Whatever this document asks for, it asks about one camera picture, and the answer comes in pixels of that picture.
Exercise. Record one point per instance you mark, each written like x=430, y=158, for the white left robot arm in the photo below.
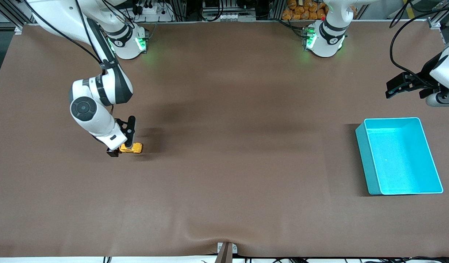
x=326, y=40

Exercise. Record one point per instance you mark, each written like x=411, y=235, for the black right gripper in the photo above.
x=111, y=152

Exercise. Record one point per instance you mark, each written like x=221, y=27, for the cyan plastic bin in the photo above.
x=403, y=160

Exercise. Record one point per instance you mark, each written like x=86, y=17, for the yellow beetle toy car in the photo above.
x=137, y=148

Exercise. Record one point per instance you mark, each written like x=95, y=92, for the white connector block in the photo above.
x=230, y=17

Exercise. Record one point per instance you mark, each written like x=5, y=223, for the orange packaged snacks pile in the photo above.
x=301, y=11

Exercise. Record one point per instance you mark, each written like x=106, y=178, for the aluminium frame rail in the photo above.
x=435, y=23
x=7, y=14

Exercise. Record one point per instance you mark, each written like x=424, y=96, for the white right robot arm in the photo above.
x=85, y=109

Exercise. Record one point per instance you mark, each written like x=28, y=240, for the silver table clamp bracket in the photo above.
x=227, y=255

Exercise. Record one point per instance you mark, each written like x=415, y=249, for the white power strip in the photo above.
x=151, y=10

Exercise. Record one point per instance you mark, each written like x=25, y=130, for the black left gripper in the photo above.
x=424, y=81

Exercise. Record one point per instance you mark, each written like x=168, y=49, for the brown table mat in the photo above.
x=224, y=146

